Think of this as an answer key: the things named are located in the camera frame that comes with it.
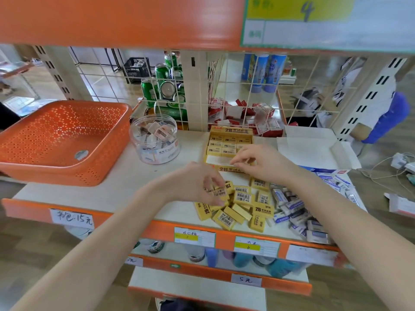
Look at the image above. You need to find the clear plastic jar of sharpeners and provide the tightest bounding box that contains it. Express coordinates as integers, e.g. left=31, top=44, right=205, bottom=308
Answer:
left=129, top=114, right=181, bottom=165

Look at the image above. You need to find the blank white price label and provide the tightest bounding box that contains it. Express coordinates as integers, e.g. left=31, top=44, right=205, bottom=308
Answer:
left=286, top=244, right=340, bottom=267

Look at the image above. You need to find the white flat box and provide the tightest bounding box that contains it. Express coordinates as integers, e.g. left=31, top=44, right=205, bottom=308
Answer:
left=384, top=192, right=415, bottom=219

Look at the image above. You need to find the blue white cylinder canister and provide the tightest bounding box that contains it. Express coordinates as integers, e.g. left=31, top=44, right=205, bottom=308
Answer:
left=263, top=54, right=288, bottom=94
left=241, top=54, right=256, bottom=83
left=251, top=54, right=270, bottom=94

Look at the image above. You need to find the yellow green shelf sign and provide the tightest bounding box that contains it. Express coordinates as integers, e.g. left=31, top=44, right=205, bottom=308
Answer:
left=240, top=0, right=415, bottom=54

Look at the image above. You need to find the row of bottles under shelf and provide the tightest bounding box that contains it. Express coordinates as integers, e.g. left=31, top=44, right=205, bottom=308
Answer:
left=65, top=225, right=308, bottom=279

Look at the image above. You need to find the stack of green drink cans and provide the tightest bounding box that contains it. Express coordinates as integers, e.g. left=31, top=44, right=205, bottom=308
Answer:
left=140, top=52, right=189, bottom=122

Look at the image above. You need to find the person's left hand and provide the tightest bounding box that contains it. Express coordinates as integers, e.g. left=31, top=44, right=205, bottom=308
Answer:
left=161, top=161, right=229, bottom=206

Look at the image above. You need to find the low white shelf orange edge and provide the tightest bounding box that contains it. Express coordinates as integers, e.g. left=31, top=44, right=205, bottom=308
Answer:
left=124, top=248, right=313, bottom=297

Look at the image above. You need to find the handwritten white price label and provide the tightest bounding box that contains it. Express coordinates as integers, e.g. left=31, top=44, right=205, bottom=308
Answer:
left=49, top=208, right=95, bottom=230

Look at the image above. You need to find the white shelf board orange edge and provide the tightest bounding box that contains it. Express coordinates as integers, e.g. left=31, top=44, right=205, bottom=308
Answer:
left=1, top=129, right=368, bottom=268

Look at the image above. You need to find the cream slotted shelf upright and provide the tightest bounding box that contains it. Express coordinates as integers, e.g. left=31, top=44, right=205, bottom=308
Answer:
left=33, top=45, right=85, bottom=101
left=331, top=56, right=408, bottom=141
left=180, top=50, right=210, bottom=132

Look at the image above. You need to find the white wire mesh panel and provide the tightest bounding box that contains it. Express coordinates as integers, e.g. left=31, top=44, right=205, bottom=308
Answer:
left=69, top=46, right=368, bottom=130

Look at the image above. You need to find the white yellow price label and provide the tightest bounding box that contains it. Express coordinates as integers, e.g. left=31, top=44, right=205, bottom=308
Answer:
left=174, top=227, right=216, bottom=248
left=234, top=236, right=281, bottom=257

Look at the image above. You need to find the orange perforated plastic basket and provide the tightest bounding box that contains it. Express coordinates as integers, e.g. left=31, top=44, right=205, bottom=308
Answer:
left=0, top=100, right=133, bottom=187

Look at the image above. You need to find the person's right forearm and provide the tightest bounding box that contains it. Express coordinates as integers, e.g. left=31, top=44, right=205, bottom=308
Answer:
left=285, top=162, right=415, bottom=311

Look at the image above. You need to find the person's right hand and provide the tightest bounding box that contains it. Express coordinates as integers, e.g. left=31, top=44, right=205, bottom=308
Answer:
left=229, top=144, right=298, bottom=189

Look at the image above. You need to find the white power strip with cables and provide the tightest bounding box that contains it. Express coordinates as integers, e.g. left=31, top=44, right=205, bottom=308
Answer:
left=359, top=152, right=415, bottom=189

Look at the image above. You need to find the pile of red white packs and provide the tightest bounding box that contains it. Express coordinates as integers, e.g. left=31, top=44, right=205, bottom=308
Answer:
left=207, top=97, right=286, bottom=138

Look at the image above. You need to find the open white cardboard box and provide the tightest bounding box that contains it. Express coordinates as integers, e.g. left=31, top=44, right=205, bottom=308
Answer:
left=276, top=126, right=362, bottom=174

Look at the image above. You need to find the yellow eraser display carton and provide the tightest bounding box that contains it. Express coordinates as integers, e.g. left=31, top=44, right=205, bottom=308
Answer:
left=203, top=125, right=254, bottom=174

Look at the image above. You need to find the pile of yellow eraser packets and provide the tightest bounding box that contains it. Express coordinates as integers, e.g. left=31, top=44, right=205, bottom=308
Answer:
left=194, top=177, right=277, bottom=232

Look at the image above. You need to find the orange overhead shelf rail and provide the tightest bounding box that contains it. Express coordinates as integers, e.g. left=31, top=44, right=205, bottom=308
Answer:
left=0, top=0, right=415, bottom=56

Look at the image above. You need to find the pile of white blue erasers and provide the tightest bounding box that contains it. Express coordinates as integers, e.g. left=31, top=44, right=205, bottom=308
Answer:
left=271, top=172, right=361, bottom=245

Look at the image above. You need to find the person's left forearm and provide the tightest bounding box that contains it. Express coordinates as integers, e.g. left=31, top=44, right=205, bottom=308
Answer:
left=10, top=181, right=174, bottom=311

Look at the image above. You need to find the black plastic crate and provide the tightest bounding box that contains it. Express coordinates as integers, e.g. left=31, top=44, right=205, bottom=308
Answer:
left=123, top=57, right=152, bottom=84

